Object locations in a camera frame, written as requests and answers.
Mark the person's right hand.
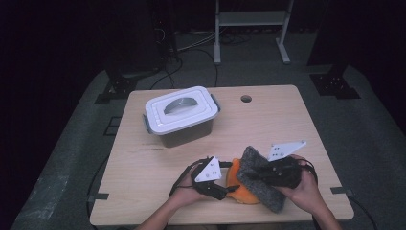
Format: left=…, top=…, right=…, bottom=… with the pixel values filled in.
left=275, top=154, right=321, bottom=215

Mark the black stand base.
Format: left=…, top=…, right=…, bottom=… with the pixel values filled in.
left=308, top=61, right=362, bottom=101
left=94, top=75, right=139, bottom=104

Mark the right hand-held gripper black cable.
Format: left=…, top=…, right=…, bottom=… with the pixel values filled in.
left=298, top=158, right=319, bottom=186

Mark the dark tape strip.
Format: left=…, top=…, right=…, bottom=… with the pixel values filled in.
left=329, top=186, right=354, bottom=196
left=86, top=192, right=110, bottom=204

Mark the white floor cable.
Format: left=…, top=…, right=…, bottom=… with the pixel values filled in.
left=176, top=31, right=218, bottom=53

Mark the person's left hand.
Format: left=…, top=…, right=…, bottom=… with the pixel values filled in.
left=169, top=172, right=209, bottom=207

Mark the left hand-held gripper black cable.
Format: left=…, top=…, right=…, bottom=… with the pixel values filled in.
left=168, top=157, right=209, bottom=198

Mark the black floor cable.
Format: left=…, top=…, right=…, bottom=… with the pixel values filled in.
left=149, top=47, right=219, bottom=90
left=85, top=154, right=111, bottom=230
left=348, top=195, right=379, bottom=230

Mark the grey plastic storage box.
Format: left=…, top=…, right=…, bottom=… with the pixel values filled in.
left=142, top=93, right=222, bottom=149

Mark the grey fuzzy cloth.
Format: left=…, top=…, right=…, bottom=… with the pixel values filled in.
left=236, top=146, right=287, bottom=214

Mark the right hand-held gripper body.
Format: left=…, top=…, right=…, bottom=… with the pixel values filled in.
left=263, top=139, right=308, bottom=190

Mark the white metal stand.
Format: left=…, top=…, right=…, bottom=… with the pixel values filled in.
left=214, top=0, right=295, bottom=65

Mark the hand-held gripper black cable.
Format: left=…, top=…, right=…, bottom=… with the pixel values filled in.
left=298, top=158, right=319, bottom=186
left=168, top=157, right=209, bottom=198

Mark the orange plush toy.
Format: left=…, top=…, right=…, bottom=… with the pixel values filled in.
left=225, top=157, right=260, bottom=205

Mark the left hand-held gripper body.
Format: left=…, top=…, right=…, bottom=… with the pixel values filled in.
left=191, top=155, right=229, bottom=201

